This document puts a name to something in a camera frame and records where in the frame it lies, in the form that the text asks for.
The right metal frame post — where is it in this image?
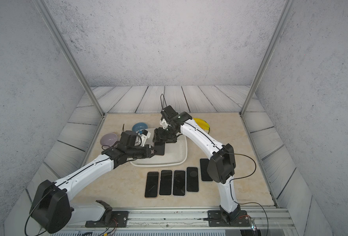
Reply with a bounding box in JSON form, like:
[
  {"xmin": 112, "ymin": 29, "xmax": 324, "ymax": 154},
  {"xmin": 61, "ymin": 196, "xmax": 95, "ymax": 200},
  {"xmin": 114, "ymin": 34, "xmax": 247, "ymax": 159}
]
[{"xmin": 240, "ymin": 0, "xmax": 295, "ymax": 117}]

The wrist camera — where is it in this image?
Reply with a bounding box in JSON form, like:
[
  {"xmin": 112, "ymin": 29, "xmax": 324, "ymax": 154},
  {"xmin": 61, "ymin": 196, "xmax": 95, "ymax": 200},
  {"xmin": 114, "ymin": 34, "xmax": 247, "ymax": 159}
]
[
  {"xmin": 119, "ymin": 129, "xmax": 151, "ymax": 147},
  {"xmin": 160, "ymin": 105, "xmax": 178, "ymax": 129}
]

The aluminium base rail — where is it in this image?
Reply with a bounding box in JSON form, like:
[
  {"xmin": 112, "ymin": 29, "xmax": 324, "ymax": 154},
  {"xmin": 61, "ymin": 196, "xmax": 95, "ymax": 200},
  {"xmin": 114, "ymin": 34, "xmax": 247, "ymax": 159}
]
[{"xmin": 45, "ymin": 206, "xmax": 298, "ymax": 236}]

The black phone cream case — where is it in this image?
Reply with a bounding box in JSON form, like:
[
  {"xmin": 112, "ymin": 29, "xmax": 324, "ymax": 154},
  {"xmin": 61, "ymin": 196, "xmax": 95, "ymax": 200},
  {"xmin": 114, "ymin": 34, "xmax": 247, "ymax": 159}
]
[{"xmin": 159, "ymin": 170, "xmax": 173, "ymax": 196}]

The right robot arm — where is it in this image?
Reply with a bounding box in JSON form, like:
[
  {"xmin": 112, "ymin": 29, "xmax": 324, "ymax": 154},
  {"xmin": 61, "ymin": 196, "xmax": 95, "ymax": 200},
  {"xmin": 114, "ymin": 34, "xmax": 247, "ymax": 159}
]
[{"xmin": 153, "ymin": 106, "xmax": 241, "ymax": 225}]

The blue bowl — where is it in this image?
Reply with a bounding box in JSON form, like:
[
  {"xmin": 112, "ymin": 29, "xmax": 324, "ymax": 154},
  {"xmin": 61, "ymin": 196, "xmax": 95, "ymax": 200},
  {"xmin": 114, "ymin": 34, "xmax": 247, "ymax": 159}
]
[{"xmin": 132, "ymin": 123, "xmax": 148, "ymax": 132}]

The yellow banana bunch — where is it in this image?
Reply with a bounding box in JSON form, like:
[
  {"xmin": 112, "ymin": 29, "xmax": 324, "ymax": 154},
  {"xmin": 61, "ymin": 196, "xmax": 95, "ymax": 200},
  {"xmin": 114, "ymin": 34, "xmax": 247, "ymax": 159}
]
[{"xmin": 193, "ymin": 118, "xmax": 210, "ymax": 134}]

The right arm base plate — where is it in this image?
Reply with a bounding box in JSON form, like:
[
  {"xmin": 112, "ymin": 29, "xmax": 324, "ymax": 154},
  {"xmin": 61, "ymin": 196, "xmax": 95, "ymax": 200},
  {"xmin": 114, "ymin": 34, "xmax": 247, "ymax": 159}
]
[{"xmin": 206, "ymin": 210, "xmax": 251, "ymax": 227}]

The black phone grey-green case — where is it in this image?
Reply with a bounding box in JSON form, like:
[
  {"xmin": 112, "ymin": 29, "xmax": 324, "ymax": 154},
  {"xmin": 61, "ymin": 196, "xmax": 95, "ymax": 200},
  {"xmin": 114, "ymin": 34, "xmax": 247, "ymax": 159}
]
[{"xmin": 186, "ymin": 167, "xmax": 199, "ymax": 192}]

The purple bowl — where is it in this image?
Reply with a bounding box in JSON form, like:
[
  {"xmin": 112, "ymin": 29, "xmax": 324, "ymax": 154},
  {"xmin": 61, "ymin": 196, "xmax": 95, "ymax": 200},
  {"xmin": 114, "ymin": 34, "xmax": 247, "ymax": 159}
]
[{"xmin": 100, "ymin": 133, "xmax": 118, "ymax": 147}]

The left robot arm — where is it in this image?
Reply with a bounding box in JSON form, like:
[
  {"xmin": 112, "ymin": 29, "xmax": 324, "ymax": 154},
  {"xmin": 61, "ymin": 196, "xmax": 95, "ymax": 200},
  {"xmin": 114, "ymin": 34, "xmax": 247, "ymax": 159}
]
[{"xmin": 29, "ymin": 145, "xmax": 157, "ymax": 234}]

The black phone purple case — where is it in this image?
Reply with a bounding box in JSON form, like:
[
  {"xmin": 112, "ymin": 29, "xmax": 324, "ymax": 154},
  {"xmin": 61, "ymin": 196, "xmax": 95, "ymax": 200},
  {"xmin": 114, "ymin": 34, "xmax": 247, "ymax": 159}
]
[{"xmin": 173, "ymin": 170, "xmax": 186, "ymax": 196}]

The black phone green case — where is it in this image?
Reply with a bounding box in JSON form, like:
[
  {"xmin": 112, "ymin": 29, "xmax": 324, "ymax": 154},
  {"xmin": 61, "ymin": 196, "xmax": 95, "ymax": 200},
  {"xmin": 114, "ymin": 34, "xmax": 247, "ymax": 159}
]
[{"xmin": 199, "ymin": 158, "xmax": 213, "ymax": 182}]

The metal frame post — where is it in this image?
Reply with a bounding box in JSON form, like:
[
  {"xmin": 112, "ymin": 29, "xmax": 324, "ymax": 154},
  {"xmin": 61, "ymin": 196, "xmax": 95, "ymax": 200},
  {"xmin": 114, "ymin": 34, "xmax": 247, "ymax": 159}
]
[
  {"xmin": 33, "ymin": 0, "xmax": 105, "ymax": 118},
  {"xmin": 240, "ymin": 0, "xmax": 295, "ymax": 117}
]

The left metal frame post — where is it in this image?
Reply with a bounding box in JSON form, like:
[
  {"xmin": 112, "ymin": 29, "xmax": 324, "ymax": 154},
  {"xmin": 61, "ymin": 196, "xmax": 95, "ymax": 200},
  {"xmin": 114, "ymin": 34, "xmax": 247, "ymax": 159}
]
[{"xmin": 33, "ymin": 0, "xmax": 105, "ymax": 118}]

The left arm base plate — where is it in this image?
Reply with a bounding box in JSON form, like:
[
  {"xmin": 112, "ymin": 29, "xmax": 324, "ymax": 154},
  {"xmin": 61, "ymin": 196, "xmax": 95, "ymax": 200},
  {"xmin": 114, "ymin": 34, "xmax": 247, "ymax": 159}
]
[{"xmin": 85, "ymin": 210, "xmax": 129, "ymax": 228}]

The white plastic storage box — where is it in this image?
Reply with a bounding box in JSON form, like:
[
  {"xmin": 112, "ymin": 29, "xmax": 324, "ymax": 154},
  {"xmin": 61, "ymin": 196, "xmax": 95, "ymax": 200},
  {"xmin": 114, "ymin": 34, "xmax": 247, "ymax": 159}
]
[{"xmin": 132, "ymin": 128, "xmax": 188, "ymax": 167}]

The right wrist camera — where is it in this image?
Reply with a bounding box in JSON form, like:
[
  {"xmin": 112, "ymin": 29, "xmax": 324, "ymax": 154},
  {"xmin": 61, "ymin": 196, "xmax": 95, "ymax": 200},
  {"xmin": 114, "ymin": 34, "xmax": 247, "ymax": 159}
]
[{"xmin": 160, "ymin": 105, "xmax": 178, "ymax": 129}]

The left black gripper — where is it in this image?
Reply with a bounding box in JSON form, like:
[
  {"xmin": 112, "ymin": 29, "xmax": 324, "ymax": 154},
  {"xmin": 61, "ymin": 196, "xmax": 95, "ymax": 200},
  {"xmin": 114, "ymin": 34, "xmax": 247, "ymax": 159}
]
[{"xmin": 126, "ymin": 144, "xmax": 160, "ymax": 159}]

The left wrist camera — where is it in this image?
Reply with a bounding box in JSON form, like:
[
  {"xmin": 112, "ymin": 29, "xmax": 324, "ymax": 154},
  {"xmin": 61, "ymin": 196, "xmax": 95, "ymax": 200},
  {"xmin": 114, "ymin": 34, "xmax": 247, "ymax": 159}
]
[{"xmin": 119, "ymin": 129, "xmax": 151, "ymax": 147}]

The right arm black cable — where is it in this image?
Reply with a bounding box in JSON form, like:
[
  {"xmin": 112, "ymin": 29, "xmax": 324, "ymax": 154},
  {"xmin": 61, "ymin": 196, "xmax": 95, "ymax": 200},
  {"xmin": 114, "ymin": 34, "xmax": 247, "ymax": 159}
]
[{"xmin": 160, "ymin": 93, "xmax": 269, "ymax": 236}]

